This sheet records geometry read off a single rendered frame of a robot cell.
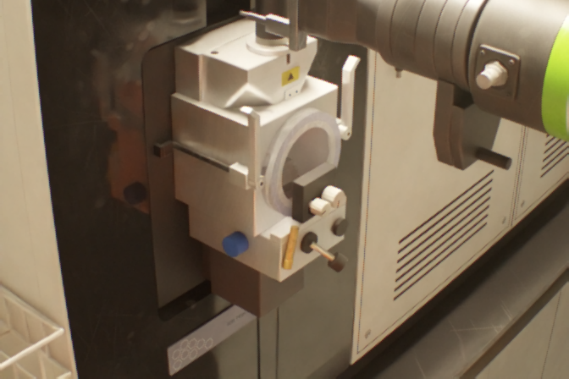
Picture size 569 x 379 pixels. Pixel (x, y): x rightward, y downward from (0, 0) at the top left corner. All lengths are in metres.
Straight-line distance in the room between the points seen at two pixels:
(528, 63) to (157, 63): 0.31
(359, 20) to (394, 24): 0.03
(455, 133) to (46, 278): 0.33
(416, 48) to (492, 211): 0.76
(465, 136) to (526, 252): 0.91
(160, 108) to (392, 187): 0.39
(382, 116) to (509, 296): 0.50
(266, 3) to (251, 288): 0.25
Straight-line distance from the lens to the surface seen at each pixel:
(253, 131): 0.72
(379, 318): 1.20
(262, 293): 0.85
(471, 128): 0.66
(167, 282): 0.87
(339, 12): 0.67
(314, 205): 0.77
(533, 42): 0.59
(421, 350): 1.33
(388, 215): 1.12
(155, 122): 0.78
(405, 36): 0.64
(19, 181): 0.74
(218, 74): 0.75
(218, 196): 0.79
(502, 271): 1.50
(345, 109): 0.81
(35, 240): 0.76
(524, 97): 0.60
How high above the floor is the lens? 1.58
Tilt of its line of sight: 29 degrees down
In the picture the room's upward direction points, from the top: 1 degrees clockwise
